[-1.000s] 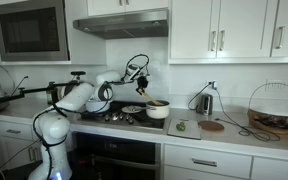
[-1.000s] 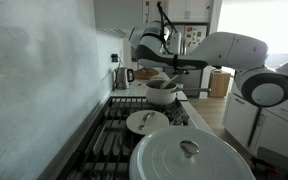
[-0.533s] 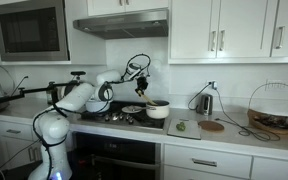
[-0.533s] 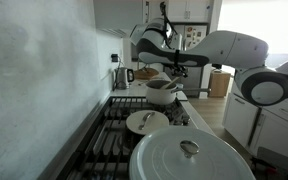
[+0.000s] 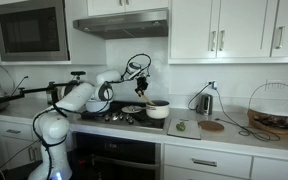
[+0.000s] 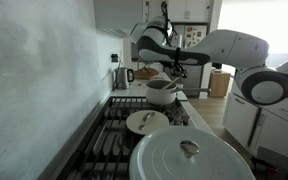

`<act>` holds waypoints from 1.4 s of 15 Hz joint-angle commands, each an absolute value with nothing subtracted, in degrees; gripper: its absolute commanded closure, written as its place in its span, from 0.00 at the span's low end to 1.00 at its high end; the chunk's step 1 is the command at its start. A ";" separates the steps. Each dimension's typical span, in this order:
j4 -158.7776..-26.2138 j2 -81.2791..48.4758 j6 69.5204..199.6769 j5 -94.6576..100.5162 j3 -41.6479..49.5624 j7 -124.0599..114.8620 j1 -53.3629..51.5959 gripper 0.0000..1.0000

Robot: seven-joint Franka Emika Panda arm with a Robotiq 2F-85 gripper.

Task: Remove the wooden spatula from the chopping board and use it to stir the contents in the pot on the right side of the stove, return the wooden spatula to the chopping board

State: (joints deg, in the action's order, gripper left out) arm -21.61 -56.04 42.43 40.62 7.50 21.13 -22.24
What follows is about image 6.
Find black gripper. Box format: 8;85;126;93
168;61;189;80

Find wooden spatula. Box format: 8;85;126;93
160;75;183;91

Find steel cooktop knob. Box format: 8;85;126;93
180;114;191;127

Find small white saucepan lid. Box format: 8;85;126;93
125;109;170;136

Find steel electric kettle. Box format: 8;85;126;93
113;66;136;91

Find white island cabinet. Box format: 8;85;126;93
221;91;288;166

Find steel range hood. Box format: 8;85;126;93
93;0;145;38

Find white dutch oven lid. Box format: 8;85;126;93
128;125;257;180

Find black gas cooktop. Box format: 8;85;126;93
55;95;198;180

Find white saucepan with steel handle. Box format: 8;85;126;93
145;78;212;107

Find white background wall cabinets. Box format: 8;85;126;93
147;0;215;24

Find white wall outlet with plugs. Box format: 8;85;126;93
110;53;120;64

